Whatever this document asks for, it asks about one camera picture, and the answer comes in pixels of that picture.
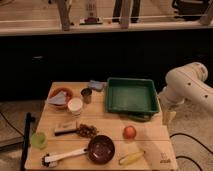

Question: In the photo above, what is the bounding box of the wooden block with black handle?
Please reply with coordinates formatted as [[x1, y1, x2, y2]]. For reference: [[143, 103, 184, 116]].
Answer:
[[54, 121, 77, 136]]

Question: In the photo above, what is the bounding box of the metal cup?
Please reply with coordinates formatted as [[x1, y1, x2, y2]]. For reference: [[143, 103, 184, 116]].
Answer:
[[81, 88, 92, 104]]

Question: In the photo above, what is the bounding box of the black stand left of table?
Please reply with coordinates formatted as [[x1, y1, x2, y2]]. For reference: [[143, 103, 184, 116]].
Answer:
[[20, 112, 35, 171]]

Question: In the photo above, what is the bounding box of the dark brown bowl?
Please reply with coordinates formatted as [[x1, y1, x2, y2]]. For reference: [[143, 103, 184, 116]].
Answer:
[[88, 135, 115, 165]]

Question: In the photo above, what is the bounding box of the green plastic cup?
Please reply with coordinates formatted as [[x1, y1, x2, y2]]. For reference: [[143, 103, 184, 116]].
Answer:
[[30, 132, 47, 149]]

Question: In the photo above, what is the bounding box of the blue sponge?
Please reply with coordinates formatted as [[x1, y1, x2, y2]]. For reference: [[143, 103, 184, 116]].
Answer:
[[88, 80, 104, 92]]

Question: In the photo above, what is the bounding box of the grey folded cloth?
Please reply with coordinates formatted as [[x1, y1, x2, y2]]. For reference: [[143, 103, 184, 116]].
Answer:
[[46, 91, 67, 105]]

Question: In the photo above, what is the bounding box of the yellow banana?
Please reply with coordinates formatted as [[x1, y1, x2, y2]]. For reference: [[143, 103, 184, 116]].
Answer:
[[119, 151, 145, 165]]

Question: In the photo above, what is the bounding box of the black cable on floor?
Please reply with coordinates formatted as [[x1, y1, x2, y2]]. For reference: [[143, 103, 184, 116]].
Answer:
[[169, 132, 213, 171]]

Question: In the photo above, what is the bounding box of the pile of brown nuts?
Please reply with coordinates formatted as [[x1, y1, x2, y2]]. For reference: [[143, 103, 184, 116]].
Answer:
[[77, 124, 98, 138]]

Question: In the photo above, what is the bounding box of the red apple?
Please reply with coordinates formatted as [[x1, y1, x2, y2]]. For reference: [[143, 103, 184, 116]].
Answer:
[[123, 126, 137, 139]]

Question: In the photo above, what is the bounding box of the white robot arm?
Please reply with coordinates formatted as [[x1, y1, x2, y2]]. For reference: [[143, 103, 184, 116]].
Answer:
[[159, 62, 213, 125]]

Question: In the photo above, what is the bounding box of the white paper cup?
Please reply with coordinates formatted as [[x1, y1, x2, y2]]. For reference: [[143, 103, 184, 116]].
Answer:
[[67, 98, 83, 115]]

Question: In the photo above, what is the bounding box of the green plastic tray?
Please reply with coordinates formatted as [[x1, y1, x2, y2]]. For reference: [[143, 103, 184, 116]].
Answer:
[[105, 77, 159, 118]]

